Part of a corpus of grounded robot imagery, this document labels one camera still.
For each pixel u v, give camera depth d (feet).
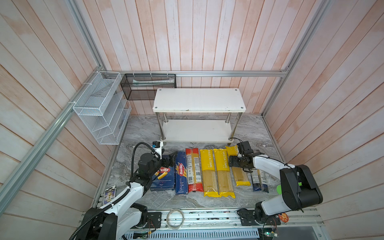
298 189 1.46
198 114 4.16
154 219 2.40
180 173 2.81
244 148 2.46
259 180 2.77
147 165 2.04
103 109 2.20
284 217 2.44
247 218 2.40
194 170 2.88
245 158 2.25
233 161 2.80
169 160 2.43
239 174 2.86
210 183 2.74
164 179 2.63
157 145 2.31
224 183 2.76
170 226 2.36
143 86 2.92
